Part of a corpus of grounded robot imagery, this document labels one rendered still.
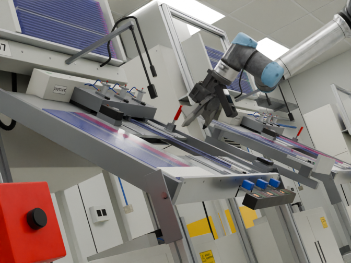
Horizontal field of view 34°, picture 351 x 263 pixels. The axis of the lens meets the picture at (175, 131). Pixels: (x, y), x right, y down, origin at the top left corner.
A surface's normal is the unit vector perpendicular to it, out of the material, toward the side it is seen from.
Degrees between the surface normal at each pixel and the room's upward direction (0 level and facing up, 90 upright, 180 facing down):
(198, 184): 134
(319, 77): 90
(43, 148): 90
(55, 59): 90
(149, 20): 90
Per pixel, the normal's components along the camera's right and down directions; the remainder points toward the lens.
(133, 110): 0.79, 0.37
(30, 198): 0.81, -0.38
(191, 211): -0.51, -0.05
